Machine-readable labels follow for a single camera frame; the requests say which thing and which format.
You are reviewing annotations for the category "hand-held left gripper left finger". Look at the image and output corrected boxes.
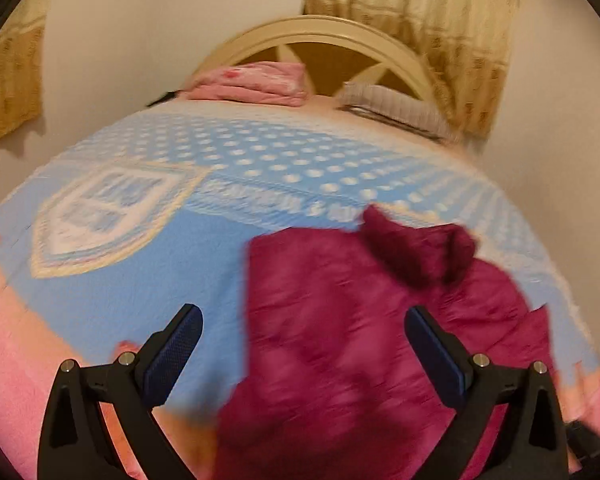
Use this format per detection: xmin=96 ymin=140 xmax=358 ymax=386
xmin=37 ymin=304 xmax=204 ymax=480

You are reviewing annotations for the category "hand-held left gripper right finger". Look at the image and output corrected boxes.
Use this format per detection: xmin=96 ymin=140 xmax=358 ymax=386
xmin=404 ymin=306 xmax=571 ymax=480

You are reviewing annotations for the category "magenta puffer jacket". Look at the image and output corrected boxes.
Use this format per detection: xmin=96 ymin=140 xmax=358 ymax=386
xmin=215 ymin=205 xmax=556 ymax=480

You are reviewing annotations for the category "blue and pink printed blanket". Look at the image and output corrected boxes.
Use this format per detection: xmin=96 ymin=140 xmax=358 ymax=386
xmin=0 ymin=102 xmax=600 ymax=480

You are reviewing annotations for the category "grey striped pillow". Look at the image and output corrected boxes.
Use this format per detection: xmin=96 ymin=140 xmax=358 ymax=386
xmin=340 ymin=81 xmax=456 ymax=142

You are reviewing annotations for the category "pink folded blanket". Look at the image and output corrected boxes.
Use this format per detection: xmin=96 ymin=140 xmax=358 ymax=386
xmin=186 ymin=61 xmax=308 ymax=107

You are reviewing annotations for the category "beige patterned curtain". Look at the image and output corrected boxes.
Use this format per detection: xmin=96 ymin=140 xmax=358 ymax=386
xmin=0 ymin=0 xmax=47 ymax=153
xmin=302 ymin=0 xmax=521 ymax=136

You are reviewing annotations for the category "cream wooden bed headboard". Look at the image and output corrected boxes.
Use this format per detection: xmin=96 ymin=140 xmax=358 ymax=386
xmin=192 ymin=15 xmax=443 ymax=106

